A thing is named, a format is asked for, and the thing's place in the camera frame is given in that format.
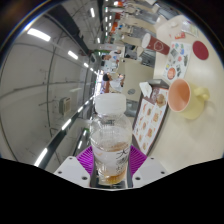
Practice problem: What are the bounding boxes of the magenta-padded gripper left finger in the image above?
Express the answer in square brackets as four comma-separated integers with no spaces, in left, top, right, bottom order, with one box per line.
[53,144,98,189]

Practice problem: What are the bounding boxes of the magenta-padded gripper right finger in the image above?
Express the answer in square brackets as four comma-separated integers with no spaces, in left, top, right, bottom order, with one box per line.
[125,144,168,189]

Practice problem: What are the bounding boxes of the clear bottle with white cap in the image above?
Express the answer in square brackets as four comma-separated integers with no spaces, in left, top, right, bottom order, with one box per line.
[89,93,133,185]

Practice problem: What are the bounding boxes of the dark tray with paper liner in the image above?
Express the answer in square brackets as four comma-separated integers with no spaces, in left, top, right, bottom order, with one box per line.
[132,78,170,156]

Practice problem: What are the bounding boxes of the ceiling air conditioner unit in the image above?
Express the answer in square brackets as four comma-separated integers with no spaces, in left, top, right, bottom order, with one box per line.
[59,96,73,116]

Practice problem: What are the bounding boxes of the pale yellow mug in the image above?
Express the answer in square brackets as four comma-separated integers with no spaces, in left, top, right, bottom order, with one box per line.
[167,78,211,120]

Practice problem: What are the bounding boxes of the white napkin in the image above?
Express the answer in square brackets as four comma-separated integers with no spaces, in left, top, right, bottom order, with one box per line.
[138,81,154,98]

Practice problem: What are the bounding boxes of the person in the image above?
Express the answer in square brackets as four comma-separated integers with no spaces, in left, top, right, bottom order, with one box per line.
[102,72,126,94]
[101,49,124,73]

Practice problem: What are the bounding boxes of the group of beige chairs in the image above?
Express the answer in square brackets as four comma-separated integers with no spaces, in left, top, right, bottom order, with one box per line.
[113,0,161,118]

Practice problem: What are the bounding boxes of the flat round red coaster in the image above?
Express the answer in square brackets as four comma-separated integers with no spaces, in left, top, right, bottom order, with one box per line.
[192,40,210,61]

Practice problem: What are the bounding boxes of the small red sauce packet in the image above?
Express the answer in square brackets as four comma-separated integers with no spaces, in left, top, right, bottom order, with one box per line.
[173,31,187,40]

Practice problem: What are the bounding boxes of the group of ceiling lights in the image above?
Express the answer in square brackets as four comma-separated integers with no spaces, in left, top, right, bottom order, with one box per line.
[26,0,121,168]

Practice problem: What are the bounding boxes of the clear plastic bag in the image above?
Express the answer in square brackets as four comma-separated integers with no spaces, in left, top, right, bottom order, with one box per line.
[181,20,200,38]

